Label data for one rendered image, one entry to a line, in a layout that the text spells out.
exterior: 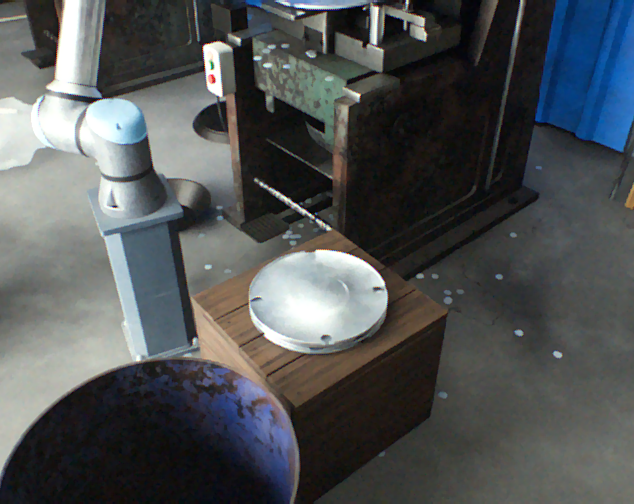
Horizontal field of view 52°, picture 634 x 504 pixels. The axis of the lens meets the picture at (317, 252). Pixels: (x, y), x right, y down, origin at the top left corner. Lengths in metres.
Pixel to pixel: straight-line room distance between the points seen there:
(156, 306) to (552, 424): 1.01
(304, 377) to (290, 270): 0.28
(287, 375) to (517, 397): 0.70
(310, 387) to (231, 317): 0.25
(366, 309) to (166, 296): 0.55
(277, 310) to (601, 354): 0.95
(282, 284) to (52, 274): 0.96
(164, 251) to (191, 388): 0.49
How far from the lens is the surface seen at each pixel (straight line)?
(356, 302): 1.34
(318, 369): 1.25
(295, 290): 1.36
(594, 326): 1.98
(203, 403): 1.18
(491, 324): 1.90
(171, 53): 3.37
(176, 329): 1.73
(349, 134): 1.59
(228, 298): 1.40
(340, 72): 1.67
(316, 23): 1.76
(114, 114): 1.45
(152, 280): 1.61
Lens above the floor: 1.28
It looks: 38 degrees down
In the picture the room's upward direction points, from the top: straight up
